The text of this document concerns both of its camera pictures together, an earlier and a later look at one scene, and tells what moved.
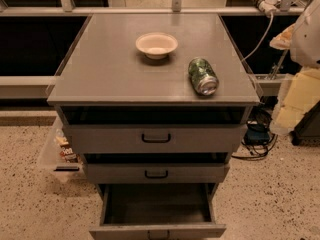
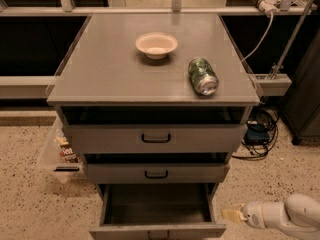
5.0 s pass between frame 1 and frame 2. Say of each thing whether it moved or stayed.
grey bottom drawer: stayed
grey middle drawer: stayed
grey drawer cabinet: stayed
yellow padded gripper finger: moved
